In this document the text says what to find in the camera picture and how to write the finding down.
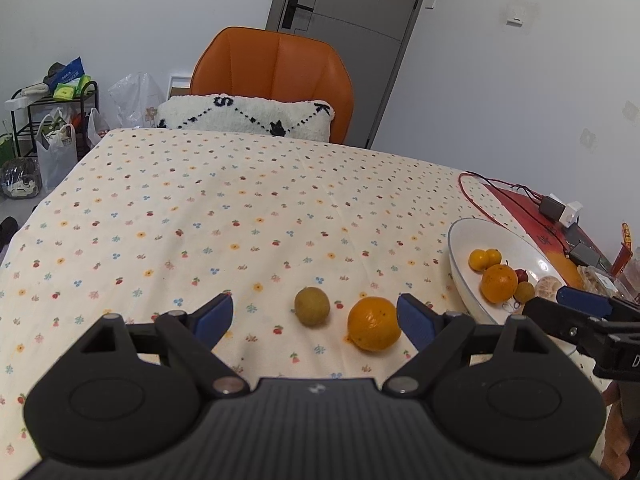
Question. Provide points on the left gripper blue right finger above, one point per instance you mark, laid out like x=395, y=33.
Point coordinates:
x=441, y=341

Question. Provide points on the white fluffy patterned pillow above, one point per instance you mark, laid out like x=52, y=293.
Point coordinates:
x=306, y=120

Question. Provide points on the grey door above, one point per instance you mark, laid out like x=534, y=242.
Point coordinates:
x=371, y=37

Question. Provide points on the brown small fruit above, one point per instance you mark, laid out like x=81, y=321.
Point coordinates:
x=524, y=292

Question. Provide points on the large orange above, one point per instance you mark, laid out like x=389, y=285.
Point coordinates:
x=372, y=324
x=498, y=284

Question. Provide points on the blue package on shelf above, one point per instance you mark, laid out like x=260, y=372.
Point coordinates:
x=67, y=73

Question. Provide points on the small kumquat upper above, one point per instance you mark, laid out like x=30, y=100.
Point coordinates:
x=493, y=257

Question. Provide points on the red paper mat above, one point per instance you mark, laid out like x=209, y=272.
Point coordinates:
x=550, y=238

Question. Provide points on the green-brown small fruit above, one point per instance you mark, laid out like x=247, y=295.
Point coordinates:
x=311, y=306

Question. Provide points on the small kumquat lower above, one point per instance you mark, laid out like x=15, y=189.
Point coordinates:
x=478, y=260

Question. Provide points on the dark bag on floor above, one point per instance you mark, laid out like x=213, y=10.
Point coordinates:
x=20, y=178

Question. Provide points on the colourful printed plastic bag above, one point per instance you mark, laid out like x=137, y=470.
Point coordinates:
x=97, y=128

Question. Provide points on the clear plastic food container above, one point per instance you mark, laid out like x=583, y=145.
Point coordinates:
x=597, y=282

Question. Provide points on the small kumquat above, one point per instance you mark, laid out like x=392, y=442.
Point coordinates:
x=493, y=257
x=478, y=260

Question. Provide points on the white power adapter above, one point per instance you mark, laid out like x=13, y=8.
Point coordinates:
x=570, y=214

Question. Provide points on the orange leather chair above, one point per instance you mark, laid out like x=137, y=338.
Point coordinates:
x=257, y=63

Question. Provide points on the white plastic bag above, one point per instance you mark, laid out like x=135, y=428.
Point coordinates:
x=137, y=98

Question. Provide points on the black door handle lock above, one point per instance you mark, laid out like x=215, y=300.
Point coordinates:
x=291, y=7

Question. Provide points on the black slipper left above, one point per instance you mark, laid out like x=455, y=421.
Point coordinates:
x=8, y=228

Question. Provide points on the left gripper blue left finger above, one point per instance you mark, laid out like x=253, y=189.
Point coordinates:
x=189, y=339

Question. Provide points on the white plate blue rim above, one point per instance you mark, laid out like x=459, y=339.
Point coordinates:
x=467, y=234

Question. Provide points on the green bag on floor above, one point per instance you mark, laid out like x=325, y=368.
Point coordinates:
x=6, y=148

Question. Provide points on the white wall switch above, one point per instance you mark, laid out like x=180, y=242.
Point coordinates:
x=516, y=15

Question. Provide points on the clear plastic bag with items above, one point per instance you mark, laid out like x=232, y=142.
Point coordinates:
x=56, y=150

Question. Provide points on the floral patterned tablecloth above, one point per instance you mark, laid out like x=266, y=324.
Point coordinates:
x=155, y=220

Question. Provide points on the black power adapter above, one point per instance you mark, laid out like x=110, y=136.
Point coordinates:
x=551, y=208

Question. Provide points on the person's right hand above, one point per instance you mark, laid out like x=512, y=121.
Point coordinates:
x=615, y=460

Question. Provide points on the black device box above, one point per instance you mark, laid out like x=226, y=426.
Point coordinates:
x=584, y=255

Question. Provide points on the red jujube on plate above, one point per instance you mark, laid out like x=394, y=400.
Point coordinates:
x=522, y=275

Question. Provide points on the black metal shelf rack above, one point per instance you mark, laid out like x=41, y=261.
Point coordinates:
x=28, y=112

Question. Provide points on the peeled pomelo segment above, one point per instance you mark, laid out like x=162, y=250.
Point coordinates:
x=547, y=287

